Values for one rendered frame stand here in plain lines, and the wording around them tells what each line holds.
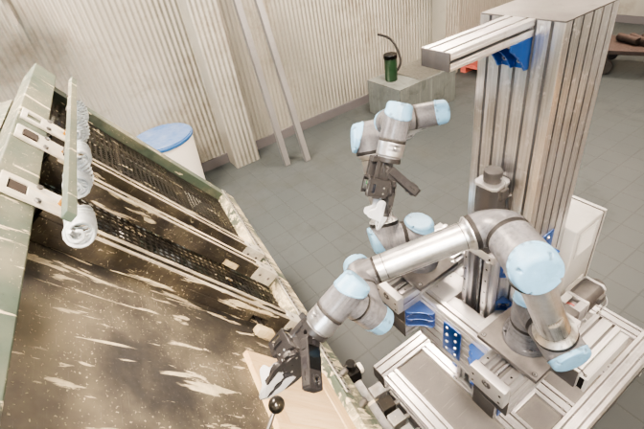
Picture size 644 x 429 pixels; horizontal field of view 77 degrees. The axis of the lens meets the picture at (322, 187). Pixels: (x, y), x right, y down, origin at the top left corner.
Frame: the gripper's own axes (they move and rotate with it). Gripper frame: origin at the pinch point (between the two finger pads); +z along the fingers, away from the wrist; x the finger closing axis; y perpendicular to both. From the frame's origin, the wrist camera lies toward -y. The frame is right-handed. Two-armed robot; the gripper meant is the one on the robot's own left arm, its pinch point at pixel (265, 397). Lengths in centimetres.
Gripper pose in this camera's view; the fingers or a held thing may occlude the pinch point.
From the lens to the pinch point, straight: 107.9
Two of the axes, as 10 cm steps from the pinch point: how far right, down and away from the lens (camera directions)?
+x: -6.0, -4.8, -6.4
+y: -4.6, -4.4, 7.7
